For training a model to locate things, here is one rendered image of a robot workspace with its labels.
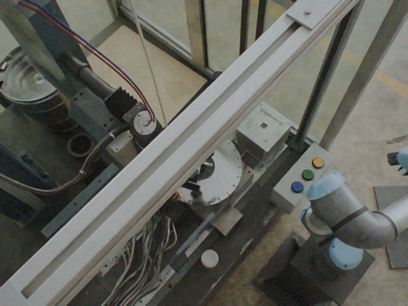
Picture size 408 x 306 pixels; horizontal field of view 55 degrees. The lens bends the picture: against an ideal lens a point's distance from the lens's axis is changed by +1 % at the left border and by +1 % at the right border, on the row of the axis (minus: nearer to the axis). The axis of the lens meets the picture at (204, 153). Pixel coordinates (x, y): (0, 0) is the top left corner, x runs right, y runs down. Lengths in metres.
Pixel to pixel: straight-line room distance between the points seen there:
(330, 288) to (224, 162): 0.66
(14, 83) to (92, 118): 0.84
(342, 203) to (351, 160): 1.63
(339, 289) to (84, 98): 1.21
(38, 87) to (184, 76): 0.70
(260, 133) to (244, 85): 1.27
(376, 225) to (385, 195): 1.57
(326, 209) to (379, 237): 0.15
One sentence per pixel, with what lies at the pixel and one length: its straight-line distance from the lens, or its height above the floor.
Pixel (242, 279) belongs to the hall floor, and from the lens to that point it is 2.44.
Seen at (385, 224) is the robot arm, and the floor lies 1.36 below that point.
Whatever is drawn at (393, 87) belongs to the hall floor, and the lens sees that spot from 3.12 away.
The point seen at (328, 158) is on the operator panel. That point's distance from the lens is 1.71.
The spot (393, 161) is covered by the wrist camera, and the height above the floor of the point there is 1.05.
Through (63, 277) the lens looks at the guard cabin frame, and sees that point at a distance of 0.41.
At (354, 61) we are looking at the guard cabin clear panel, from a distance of 1.34.
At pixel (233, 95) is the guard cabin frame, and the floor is 2.05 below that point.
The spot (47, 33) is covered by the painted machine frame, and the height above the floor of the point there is 1.66.
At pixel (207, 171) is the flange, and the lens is 1.57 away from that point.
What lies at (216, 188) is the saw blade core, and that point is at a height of 0.95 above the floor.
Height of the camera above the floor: 2.42
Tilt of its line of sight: 66 degrees down
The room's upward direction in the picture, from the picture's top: 7 degrees counter-clockwise
